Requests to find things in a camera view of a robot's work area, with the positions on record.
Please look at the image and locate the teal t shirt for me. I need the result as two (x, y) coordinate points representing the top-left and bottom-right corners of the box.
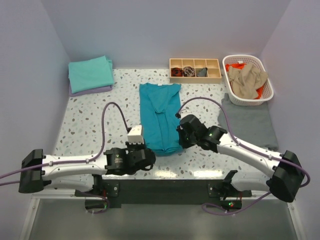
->
(139, 83), (182, 156)

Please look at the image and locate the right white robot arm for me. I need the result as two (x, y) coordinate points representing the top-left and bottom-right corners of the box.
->
(176, 114), (307, 203)

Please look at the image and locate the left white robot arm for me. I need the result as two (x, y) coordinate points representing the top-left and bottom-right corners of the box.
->
(18, 142), (156, 196)

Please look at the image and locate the grey rolled sock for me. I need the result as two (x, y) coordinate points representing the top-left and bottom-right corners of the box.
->
(196, 67), (208, 78)

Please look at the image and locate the wooden compartment tray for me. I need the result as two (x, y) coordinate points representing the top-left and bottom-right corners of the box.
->
(169, 58), (222, 84)

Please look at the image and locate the brown white rolled sock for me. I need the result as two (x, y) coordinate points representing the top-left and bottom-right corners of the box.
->
(183, 66), (196, 77)

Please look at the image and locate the red black rolled sock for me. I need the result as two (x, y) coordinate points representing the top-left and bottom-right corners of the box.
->
(171, 67), (184, 77)

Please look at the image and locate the folded grey t shirt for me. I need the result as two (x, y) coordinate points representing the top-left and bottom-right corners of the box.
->
(217, 93), (279, 152)

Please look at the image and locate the beige t shirt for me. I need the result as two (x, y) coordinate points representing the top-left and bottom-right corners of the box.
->
(228, 62), (269, 99)

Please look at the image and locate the folded lavender t shirt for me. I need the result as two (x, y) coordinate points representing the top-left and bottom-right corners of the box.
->
(69, 84), (113, 97)

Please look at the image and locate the orange t shirt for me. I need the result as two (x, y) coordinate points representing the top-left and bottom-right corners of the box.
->
(224, 62), (265, 100)

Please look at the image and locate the white laundry basket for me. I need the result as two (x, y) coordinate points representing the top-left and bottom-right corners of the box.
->
(222, 54), (274, 106)

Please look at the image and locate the folded mint t shirt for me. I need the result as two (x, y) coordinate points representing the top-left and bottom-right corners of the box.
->
(68, 55), (115, 94)

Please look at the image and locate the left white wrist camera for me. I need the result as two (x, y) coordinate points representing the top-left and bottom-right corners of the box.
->
(127, 125), (145, 144)

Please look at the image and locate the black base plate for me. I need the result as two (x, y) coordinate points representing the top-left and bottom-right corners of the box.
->
(75, 179), (252, 208)

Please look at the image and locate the aluminium rail frame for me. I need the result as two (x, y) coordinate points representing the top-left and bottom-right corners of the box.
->
(20, 195), (306, 240)

